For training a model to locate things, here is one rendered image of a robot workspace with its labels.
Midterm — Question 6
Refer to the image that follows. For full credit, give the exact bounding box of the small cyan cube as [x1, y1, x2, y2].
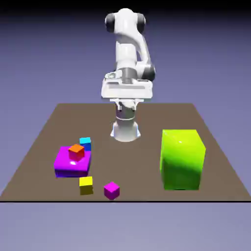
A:
[79, 137, 92, 152]

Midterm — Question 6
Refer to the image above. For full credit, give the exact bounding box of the small orange cube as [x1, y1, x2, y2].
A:
[68, 144, 85, 162]

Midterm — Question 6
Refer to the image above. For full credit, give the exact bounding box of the large magenta box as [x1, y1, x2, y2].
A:
[53, 146, 92, 178]

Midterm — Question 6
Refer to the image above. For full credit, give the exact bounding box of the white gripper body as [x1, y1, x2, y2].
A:
[100, 77, 153, 103]

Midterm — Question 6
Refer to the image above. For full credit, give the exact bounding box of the small magenta cube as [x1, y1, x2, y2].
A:
[103, 181, 121, 201]

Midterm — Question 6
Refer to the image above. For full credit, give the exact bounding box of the small yellow cube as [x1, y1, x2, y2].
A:
[78, 176, 94, 196]

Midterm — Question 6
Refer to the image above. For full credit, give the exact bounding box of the large green box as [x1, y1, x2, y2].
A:
[159, 128, 206, 191]

